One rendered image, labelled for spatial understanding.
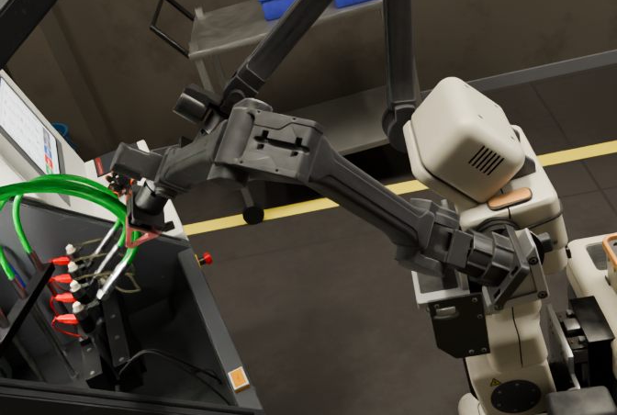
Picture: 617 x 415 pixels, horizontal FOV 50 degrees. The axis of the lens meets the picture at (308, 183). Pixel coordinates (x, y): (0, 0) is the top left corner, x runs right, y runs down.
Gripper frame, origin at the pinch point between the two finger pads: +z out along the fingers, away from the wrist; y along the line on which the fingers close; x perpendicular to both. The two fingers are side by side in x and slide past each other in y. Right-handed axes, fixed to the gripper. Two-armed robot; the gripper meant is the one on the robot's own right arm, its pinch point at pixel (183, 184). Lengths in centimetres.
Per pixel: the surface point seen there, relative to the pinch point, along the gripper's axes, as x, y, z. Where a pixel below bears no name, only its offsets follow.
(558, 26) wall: -237, -202, -72
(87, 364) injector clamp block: 21.2, 2.5, 38.1
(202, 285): 0.8, -16.7, 22.8
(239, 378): 35.2, -21.3, 15.4
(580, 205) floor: -106, -187, -15
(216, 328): 17.4, -18.9, 20.2
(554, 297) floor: -56, -162, 10
